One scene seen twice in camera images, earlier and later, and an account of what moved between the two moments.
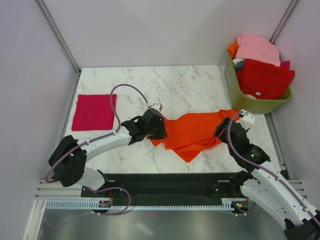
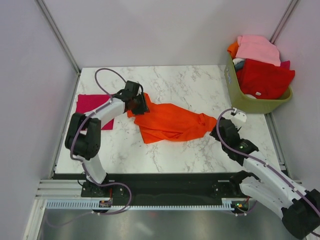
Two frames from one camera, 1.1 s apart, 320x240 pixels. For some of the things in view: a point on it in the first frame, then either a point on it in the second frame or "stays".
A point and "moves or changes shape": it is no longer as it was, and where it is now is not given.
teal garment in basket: [239, 66] stays
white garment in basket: [236, 60] stays
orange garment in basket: [233, 49] stays
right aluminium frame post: [282, 21] stays
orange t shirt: [189, 134] moves or changes shape
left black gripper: [162, 134] to [144, 108]
